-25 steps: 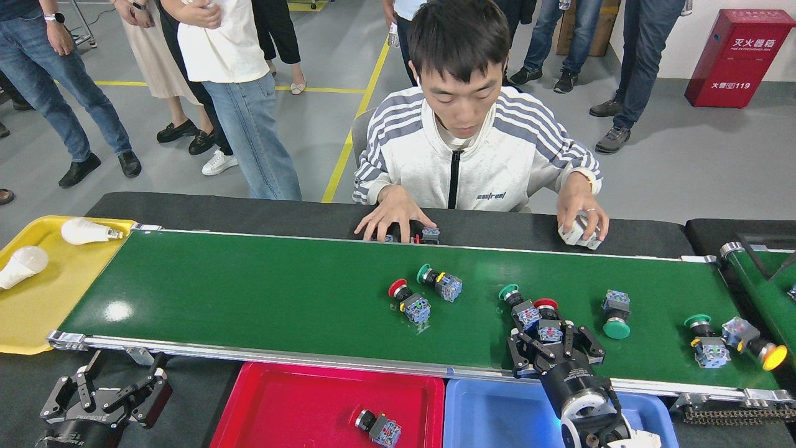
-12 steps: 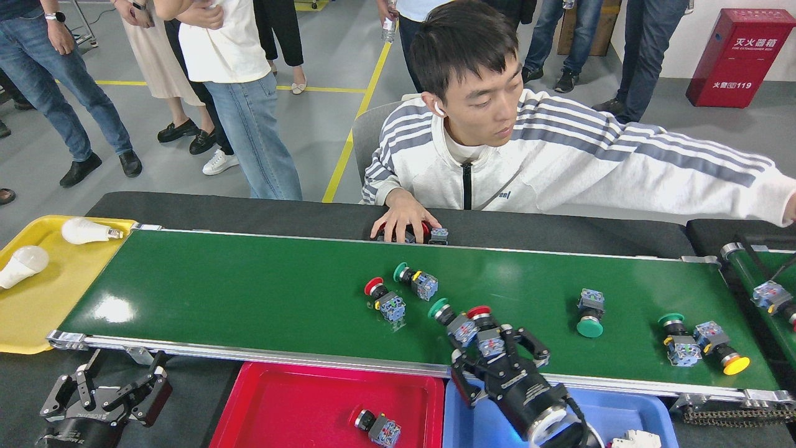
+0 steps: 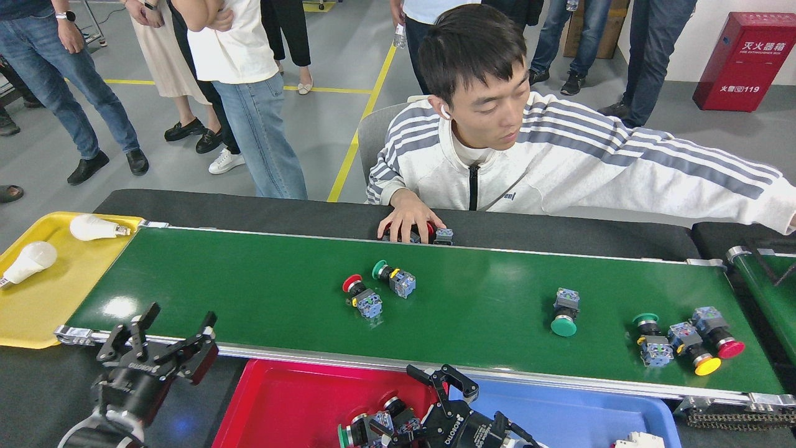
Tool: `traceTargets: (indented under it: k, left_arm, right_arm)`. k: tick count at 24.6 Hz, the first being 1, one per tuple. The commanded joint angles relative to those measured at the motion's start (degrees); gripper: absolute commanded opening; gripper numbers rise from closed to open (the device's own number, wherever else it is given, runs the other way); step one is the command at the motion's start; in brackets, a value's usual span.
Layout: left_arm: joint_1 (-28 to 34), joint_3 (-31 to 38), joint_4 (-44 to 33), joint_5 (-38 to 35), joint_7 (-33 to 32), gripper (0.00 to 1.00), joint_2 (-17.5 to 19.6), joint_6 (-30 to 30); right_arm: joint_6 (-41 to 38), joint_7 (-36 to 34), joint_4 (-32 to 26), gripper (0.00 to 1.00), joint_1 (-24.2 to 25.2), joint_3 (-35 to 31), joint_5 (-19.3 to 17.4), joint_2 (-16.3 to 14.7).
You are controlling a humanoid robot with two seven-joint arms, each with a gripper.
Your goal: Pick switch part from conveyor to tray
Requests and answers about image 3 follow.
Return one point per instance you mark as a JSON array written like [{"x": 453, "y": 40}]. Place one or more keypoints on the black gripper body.
[
  {"x": 479, "y": 429},
  {"x": 134, "y": 392}
]

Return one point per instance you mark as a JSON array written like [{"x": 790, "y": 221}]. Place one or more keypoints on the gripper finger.
[
  {"x": 127, "y": 339},
  {"x": 199, "y": 354},
  {"x": 404, "y": 435},
  {"x": 454, "y": 386}
]

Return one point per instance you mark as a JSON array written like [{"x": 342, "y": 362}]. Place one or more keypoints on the red mushroom push button switch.
[
  {"x": 709, "y": 320},
  {"x": 430, "y": 231}
]

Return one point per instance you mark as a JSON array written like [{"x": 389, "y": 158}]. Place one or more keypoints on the white circuit breaker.
[{"x": 637, "y": 440}]

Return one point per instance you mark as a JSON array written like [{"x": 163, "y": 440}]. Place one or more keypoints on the yellow push button switch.
[{"x": 684, "y": 339}]

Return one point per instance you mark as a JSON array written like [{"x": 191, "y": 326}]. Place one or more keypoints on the long green conveyor belt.
[{"x": 466, "y": 311}]

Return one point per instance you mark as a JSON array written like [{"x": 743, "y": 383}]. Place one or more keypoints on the yellow plastic tray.
[{"x": 56, "y": 305}]

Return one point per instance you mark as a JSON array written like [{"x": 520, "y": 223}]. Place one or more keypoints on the blue plastic tray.
[{"x": 572, "y": 417}]

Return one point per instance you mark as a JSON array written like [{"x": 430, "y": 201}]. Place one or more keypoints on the red plastic tray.
[{"x": 280, "y": 404}]

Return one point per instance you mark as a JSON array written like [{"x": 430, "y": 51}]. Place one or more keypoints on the short green conveyor belt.
[{"x": 777, "y": 298}]

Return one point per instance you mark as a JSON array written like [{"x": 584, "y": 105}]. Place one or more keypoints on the seated person's right hand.
[{"x": 410, "y": 214}]

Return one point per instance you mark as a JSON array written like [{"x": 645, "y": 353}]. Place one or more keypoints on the white light bulb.
[
  {"x": 93, "y": 227},
  {"x": 34, "y": 258}
]

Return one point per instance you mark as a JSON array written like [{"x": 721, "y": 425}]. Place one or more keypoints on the standing person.
[
  {"x": 516, "y": 9},
  {"x": 225, "y": 163},
  {"x": 292, "y": 37},
  {"x": 261, "y": 124},
  {"x": 161, "y": 62},
  {"x": 429, "y": 9},
  {"x": 9, "y": 194},
  {"x": 9, "y": 121},
  {"x": 62, "y": 74},
  {"x": 653, "y": 56},
  {"x": 584, "y": 37}
]

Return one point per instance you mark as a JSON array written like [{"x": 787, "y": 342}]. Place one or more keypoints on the seated person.
[{"x": 559, "y": 168}]

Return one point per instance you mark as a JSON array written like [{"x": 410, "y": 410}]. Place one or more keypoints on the metal rack on casters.
[{"x": 102, "y": 42}]

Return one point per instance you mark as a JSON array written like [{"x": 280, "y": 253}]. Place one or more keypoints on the clear water bottle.
[{"x": 400, "y": 37}]

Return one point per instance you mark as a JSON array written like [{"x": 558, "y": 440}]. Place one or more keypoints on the brown cardboard box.
[{"x": 612, "y": 31}]

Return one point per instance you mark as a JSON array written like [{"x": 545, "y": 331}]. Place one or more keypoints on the red fire extinguisher box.
[{"x": 746, "y": 62}]

